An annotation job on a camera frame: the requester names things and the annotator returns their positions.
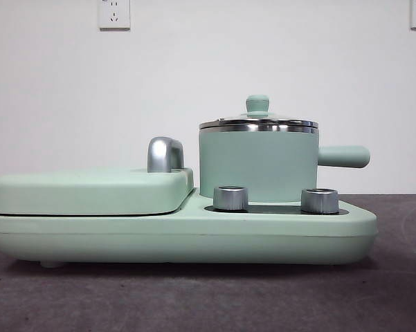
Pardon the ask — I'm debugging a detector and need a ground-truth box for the glass lid with green knob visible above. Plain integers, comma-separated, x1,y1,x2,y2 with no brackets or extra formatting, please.
198,95,319,128

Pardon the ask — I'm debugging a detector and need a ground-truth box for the silver control knob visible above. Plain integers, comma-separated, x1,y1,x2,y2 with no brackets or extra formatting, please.
212,185,249,211
300,188,340,214

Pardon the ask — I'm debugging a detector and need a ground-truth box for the mint green breakfast maker base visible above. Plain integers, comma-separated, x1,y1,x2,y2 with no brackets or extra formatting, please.
0,188,379,269

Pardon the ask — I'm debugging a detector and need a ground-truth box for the mint green pot with handle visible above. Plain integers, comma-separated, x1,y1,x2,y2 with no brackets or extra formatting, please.
198,120,372,205

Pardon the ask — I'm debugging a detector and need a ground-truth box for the green griddle cover, silver handle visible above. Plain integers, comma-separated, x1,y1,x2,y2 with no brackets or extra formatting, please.
0,137,195,216

